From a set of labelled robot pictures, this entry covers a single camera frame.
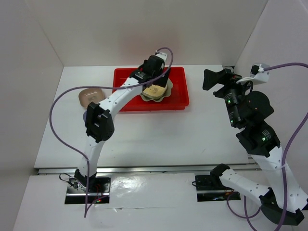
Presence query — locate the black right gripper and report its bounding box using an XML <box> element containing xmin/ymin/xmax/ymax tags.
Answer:
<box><xmin>201</xmin><ymin>67</ymin><xmax>257</xmax><ymax>125</ymax></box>

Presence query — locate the green scalloped bowl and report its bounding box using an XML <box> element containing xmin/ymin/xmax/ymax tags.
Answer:
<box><xmin>140</xmin><ymin>79</ymin><xmax>173</xmax><ymax>103</ymax></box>

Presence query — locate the yellow square plate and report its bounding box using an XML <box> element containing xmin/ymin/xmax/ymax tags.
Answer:
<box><xmin>141</xmin><ymin>85</ymin><xmax>167</xmax><ymax>100</ymax></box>

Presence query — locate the pink square plate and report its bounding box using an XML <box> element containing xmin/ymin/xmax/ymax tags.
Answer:
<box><xmin>78</xmin><ymin>88</ymin><xmax>105</xmax><ymax>109</ymax></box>

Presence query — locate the purple square plate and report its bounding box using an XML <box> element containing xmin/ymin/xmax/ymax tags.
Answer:
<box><xmin>82</xmin><ymin>111</ymin><xmax>87</xmax><ymax>122</ymax></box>

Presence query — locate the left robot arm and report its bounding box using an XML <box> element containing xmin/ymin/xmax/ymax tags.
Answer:
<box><xmin>74</xmin><ymin>51</ymin><xmax>167</xmax><ymax>192</ymax></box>

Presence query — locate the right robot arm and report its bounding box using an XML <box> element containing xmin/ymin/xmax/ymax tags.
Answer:
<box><xmin>203</xmin><ymin>64</ymin><xmax>308</xmax><ymax>227</ymax></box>

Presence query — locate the red plastic bin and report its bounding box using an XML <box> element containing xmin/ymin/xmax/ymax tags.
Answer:
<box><xmin>121</xmin><ymin>67</ymin><xmax>189</xmax><ymax>112</ymax></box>

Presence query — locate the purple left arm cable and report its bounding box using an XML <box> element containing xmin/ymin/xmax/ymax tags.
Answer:
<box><xmin>50</xmin><ymin>47</ymin><xmax>174</xmax><ymax>218</ymax></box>

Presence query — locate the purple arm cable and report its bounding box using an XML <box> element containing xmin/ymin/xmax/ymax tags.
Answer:
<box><xmin>50</xmin><ymin>47</ymin><xmax>174</xmax><ymax>218</ymax></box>
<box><xmin>226</xmin><ymin>62</ymin><xmax>308</xmax><ymax>231</ymax></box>

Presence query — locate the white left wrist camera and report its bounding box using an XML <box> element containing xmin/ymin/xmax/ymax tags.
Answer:
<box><xmin>155</xmin><ymin>50</ymin><xmax>168</xmax><ymax>63</ymax></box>

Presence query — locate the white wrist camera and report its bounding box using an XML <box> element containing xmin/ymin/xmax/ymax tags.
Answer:
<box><xmin>155</xmin><ymin>50</ymin><xmax>168</xmax><ymax>63</ymax></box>
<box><xmin>236</xmin><ymin>63</ymin><xmax>270</xmax><ymax>85</ymax></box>

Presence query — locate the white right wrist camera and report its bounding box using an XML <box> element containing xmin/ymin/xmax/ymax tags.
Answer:
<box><xmin>236</xmin><ymin>63</ymin><xmax>270</xmax><ymax>85</ymax></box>

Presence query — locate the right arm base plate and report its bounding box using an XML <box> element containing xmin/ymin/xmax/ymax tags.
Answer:
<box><xmin>192</xmin><ymin>175</ymin><xmax>241</xmax><ymax>202</ymax></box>

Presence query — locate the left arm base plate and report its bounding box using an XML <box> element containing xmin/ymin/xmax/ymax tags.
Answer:
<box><xmin>64</xmin><ymin>177</ymin><xmax>111</xmax><ymax>205</ymax></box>

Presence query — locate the aluminium rail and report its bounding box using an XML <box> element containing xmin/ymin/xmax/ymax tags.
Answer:
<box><xmin>36</xmin><ymin>65</ymin><xmax>265</xmax><ymax>175</ymax></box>

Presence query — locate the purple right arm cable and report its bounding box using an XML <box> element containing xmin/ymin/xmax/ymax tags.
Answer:
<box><xmin>226</xmin><ymin>62</ymin><xmax>308</xmax><ymax>231</ymax></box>

